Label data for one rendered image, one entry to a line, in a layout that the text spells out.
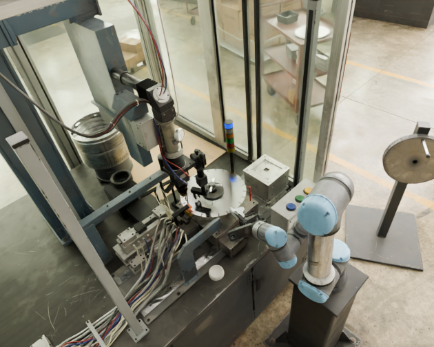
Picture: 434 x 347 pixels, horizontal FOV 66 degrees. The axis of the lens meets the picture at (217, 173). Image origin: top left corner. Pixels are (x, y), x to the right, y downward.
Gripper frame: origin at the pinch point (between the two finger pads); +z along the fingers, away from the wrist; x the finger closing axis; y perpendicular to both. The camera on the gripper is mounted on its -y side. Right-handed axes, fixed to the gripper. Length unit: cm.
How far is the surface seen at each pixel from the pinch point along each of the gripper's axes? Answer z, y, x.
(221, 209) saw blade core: 1.2, -2.9, 8.1
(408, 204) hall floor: 40, 159, -78
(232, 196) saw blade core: 4.3, 6.0, 10.2
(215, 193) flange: 8.5, 0.0, 14.0
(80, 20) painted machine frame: 6, -26, 104
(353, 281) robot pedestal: -34, 29, -37
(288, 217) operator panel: -12.3, 22.1, -6.2
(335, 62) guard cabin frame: -38, 49, 53
